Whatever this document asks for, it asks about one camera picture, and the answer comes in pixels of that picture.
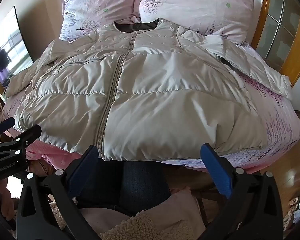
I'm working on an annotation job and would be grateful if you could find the beige puffer jacket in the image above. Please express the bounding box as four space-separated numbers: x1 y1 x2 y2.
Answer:
9 17 293 162

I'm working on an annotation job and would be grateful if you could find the pink floral bedsheet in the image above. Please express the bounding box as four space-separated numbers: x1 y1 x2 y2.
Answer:
2 42 300 175

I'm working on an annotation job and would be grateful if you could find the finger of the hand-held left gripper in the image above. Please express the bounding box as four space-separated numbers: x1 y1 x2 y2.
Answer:
0 124 16 143
0 125 42 161

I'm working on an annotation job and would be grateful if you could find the person's dark jeans leg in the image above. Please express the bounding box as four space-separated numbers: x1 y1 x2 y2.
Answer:
77 160 171 213

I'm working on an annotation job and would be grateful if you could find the beige fleece garment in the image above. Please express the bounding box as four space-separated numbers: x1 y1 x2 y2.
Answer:
80 187 203 240

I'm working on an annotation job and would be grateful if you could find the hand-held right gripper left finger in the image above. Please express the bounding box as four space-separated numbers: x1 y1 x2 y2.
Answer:
16 145 100 240

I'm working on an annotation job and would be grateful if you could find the wooden bed headboard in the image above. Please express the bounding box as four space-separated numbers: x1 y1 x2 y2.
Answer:
250 0 300 88

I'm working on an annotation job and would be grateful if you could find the clutter of small packets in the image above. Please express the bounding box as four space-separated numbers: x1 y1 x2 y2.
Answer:
281 167 300 233

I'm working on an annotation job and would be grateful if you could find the wall-mounted television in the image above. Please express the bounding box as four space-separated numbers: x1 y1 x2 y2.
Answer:
0 5 34 85

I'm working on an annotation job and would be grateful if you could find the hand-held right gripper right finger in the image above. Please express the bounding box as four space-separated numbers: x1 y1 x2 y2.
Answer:
200 143 284 240

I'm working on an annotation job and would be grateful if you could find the pink floral pillow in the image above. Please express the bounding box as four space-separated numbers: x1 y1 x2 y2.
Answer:
60 0 140 43
137 0 255 46

